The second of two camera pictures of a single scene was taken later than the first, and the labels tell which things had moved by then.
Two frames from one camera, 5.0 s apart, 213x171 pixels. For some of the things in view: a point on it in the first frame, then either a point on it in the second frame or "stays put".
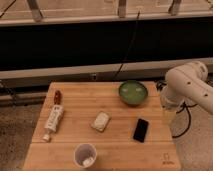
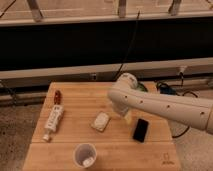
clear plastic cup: x=85 y=155 stays put
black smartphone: x=140 y=130 stays put
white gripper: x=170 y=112 -> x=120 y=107
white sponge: x=101 y=121 stays put
